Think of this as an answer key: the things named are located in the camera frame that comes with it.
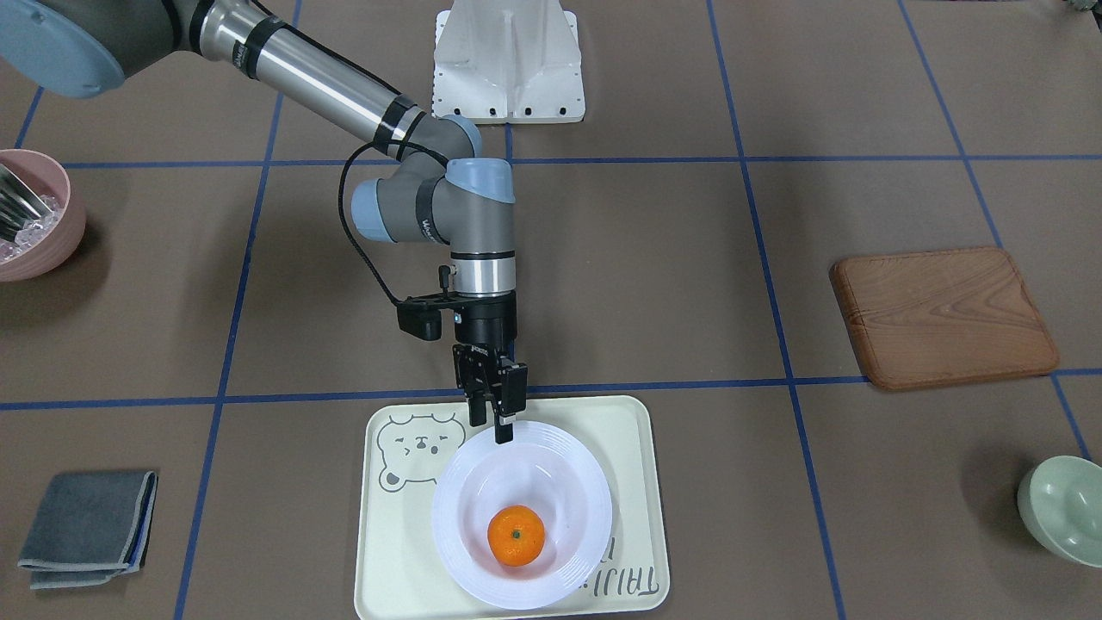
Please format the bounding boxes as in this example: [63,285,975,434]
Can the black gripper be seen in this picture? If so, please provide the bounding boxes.
[453,293,528,446]

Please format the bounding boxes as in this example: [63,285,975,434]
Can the white plate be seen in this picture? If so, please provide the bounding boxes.
[430,421,613,611]

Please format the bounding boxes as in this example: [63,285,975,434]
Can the orange fruit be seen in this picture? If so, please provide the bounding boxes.
[486,504,545,567]

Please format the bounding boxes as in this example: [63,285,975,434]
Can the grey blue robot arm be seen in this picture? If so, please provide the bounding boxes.
[3,1,528,443]

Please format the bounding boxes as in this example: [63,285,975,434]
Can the cream bear tray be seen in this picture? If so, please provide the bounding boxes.
[353,395,672,619]

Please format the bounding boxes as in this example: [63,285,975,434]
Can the folded grey cloth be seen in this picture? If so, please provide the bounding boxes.
[17,470,160,590]

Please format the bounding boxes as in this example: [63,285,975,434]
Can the wooden cutting board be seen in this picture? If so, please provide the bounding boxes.
[829,246,1060,391]

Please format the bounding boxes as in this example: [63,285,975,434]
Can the pink bowl with ice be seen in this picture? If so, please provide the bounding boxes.
[1,149,87,282]

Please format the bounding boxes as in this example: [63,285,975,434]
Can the metal tongs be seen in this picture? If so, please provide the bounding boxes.
[1,164,58,244]

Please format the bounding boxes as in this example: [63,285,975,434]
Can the green bowl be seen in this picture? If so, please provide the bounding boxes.
[1016,456,1101,568]

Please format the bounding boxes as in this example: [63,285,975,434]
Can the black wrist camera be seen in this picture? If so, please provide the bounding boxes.
[396,302,443,342]

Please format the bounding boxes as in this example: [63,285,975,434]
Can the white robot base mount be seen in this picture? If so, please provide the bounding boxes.
[430,1,586,126]

